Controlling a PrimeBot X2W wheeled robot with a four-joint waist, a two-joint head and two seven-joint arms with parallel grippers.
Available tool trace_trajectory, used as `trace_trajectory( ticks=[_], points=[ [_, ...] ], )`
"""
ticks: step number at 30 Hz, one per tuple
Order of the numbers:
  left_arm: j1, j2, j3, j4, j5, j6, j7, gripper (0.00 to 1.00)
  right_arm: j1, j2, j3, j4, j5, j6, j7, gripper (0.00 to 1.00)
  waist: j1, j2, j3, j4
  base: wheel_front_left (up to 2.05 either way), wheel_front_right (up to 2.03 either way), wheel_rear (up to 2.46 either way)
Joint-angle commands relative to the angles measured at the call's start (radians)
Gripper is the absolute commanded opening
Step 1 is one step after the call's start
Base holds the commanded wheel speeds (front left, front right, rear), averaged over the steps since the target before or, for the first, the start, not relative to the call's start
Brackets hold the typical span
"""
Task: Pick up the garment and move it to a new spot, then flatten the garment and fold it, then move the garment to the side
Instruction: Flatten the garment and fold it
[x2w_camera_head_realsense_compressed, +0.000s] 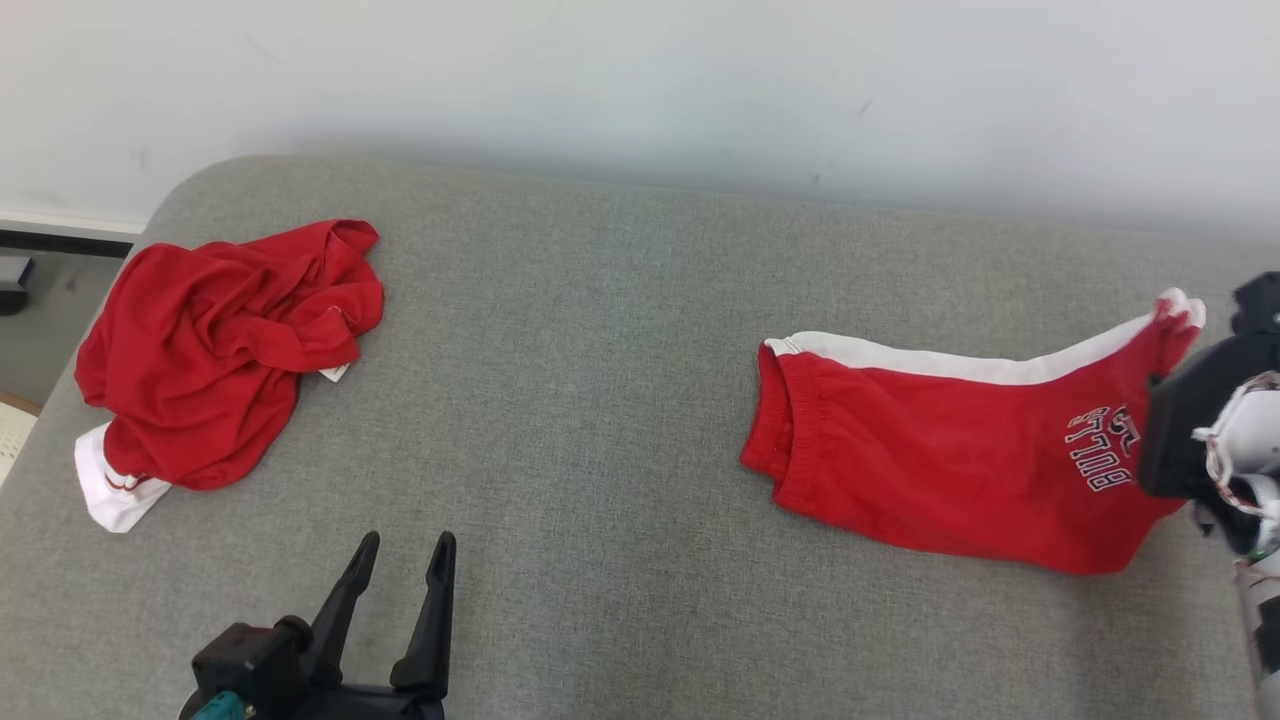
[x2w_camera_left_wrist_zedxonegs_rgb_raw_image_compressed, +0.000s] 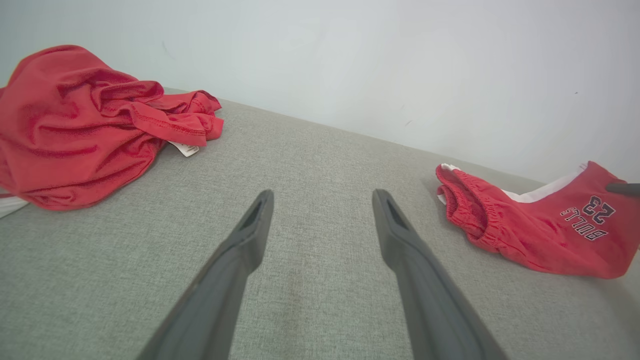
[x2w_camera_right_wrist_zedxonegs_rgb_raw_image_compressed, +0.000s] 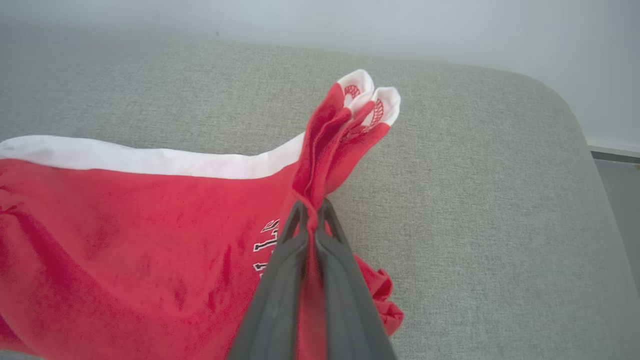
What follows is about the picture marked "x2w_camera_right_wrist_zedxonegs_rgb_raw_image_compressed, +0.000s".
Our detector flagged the red shorts with white stripes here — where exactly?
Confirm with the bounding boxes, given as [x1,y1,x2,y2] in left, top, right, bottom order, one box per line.
[0,69,405,360]

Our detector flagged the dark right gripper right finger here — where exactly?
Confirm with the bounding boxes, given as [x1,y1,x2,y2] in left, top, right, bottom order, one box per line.
[314,198,399,360]

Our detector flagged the white wall baseboard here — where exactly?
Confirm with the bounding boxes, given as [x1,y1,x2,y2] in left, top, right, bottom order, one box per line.
[587,139,640,159]

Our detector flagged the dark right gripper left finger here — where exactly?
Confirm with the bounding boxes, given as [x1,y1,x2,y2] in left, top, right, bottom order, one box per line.
[227,200,311,360]

